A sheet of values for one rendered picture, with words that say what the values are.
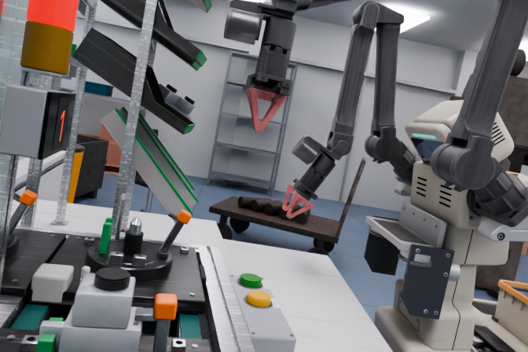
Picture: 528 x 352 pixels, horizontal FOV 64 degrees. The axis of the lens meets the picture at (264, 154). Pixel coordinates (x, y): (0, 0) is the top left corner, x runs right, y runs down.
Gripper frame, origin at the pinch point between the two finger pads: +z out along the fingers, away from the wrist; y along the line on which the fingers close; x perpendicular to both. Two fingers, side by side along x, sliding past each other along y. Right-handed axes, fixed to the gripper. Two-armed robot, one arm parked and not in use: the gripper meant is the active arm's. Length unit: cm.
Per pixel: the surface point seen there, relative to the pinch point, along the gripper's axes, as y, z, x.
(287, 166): -650, 70, 210
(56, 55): 26.0, -3.3, -29.4
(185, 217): 6.0, 17.6, -10.5
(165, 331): 39.7, 19.5, -13.1
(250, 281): 8.1, 26.5, 2.6
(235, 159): -647, 75, 112
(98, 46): -18.5, -8.9, -33.0
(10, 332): 28.1, 27.6, -28.6
